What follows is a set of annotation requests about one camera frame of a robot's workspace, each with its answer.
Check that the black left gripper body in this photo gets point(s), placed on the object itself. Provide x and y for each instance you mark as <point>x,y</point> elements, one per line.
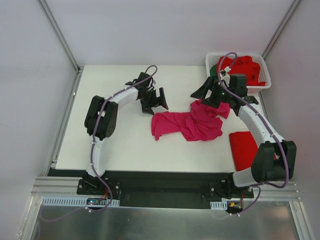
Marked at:
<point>153,99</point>

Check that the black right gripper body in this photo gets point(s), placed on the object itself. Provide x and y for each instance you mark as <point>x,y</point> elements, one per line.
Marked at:
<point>213,92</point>

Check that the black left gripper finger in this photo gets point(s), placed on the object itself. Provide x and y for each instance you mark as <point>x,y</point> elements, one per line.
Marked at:
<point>161,100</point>
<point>146,107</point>

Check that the pink t shirt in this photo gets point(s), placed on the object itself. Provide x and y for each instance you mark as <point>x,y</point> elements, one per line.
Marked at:
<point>201,123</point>

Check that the white plastic laundry basket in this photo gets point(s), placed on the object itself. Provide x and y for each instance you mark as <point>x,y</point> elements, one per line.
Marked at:
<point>213,58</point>

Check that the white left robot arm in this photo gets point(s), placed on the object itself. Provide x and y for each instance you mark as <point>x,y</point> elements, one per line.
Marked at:
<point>101,119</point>

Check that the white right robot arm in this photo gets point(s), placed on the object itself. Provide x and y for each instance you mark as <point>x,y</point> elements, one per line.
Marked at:
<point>274,162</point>

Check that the red crumpled t shirt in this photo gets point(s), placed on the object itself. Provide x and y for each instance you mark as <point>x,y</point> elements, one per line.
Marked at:
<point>246,66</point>

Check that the green t shirt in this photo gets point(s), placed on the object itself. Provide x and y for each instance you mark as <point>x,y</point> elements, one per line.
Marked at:
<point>215,71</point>

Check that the folded red t shirt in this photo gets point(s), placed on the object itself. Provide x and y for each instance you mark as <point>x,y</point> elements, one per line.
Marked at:
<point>243,148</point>

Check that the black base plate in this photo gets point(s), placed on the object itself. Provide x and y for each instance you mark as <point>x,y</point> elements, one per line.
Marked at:
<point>151,180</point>

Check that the aluminium frame rail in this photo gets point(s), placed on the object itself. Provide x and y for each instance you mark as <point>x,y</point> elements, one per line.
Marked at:
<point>60,191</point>

